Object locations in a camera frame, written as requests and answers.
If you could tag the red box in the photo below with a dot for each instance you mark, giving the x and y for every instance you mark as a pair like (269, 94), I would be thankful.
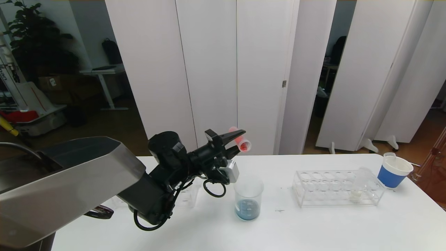
(19, 116)

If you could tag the white standing desk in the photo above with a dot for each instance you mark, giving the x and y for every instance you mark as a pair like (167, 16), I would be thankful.
(101, 71)

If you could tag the test tube with pale liquid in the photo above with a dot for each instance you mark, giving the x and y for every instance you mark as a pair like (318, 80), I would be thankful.
(356, 195)

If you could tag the dark green potted plant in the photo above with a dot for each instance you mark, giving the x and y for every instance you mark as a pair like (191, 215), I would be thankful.
(35, 45)

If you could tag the clear plastic test tube rack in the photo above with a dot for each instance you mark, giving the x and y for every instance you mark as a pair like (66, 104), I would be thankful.
(331, 195)
(190, 198)

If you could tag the black office chair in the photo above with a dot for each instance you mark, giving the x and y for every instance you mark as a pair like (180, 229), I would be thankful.
(337, 48)

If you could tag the brown cardboard box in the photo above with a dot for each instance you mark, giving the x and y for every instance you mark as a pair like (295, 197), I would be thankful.
(52, 83)

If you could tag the clear glass beaker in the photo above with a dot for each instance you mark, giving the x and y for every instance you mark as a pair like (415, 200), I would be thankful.
(248, 211)

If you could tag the black backpack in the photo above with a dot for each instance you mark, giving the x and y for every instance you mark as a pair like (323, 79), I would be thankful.
(111, 52)

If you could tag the blue white paper cup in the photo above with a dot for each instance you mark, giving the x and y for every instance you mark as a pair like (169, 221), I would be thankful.
(390, 176)

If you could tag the white machine base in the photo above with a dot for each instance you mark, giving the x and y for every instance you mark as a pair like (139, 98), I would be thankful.
(35, 101)

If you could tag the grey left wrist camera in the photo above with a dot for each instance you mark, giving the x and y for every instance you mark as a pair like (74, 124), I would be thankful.
(232, 171)

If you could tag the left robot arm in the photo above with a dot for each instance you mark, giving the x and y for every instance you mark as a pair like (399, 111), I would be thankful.
(87, 181)

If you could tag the white folding partition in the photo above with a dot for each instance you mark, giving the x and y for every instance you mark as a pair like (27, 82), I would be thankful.
(366, 69)
(209, 69)

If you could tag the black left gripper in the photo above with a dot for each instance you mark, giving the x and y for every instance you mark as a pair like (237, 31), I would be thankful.
(216, 146)

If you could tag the test tube with red liquid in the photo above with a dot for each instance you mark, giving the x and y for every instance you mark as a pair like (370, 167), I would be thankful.
(244, 144)
(389, 157)

